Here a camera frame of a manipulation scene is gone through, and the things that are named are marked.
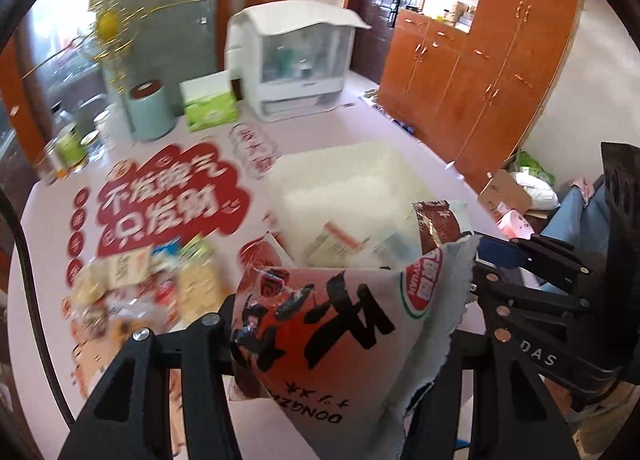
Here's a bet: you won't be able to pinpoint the small lidded jar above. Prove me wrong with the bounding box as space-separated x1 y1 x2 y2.
80 131 103 161

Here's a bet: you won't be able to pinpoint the green label glass bottle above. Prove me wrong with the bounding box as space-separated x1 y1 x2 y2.
50 102 85 171

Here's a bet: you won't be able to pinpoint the gold flower ornament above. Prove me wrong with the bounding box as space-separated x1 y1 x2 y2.
25 0 221 96

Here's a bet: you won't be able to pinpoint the small jars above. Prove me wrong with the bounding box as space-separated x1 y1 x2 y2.
35 142 62 185

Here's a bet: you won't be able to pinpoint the cardboard box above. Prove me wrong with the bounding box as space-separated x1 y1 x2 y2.
477 169 535 217

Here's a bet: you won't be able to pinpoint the green tissue box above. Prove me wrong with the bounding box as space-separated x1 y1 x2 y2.
179 70 241 133

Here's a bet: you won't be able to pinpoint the white red snack bag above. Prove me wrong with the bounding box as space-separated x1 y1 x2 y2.
230 235 483 460

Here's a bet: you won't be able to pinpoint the black cable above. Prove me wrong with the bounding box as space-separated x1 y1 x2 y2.
0 187 76 441

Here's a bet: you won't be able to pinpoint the white plastic bottle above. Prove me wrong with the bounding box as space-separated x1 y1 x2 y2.
92 110 117 153

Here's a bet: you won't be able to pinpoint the green plastic bag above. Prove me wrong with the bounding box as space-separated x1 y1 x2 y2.
515 150 557 185

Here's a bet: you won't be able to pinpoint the brown snack packet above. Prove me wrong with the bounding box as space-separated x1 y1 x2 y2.
411 200 474 259

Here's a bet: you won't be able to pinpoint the pink plastic stool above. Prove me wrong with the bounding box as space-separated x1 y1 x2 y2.
497 209 537 241

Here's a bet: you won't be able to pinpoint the heap of snack packets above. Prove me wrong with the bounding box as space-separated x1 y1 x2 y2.
69 235 227 343

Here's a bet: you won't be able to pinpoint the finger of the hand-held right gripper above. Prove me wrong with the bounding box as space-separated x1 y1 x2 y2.
471 264 592 335
476 234 607 294

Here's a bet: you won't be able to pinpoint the white cup storage cabinet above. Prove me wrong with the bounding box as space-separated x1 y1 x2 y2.
223 0 373 123

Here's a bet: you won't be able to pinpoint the white plastic bin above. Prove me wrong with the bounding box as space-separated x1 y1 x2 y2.
262 140 476 275

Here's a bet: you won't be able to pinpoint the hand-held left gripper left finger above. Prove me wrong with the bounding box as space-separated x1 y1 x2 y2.
57 291 242 460

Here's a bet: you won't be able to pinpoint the mint canister brown lid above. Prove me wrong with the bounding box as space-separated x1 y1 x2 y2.
122 80 177 143

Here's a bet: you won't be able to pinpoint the white stuffed bag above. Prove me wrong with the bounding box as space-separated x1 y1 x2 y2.
515 174 560 213

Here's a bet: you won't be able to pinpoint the wooden wall cabinet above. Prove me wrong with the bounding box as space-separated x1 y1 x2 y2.
377 0 587 197

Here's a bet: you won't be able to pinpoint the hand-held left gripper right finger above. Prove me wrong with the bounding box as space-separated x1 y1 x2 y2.
400 327 572 460

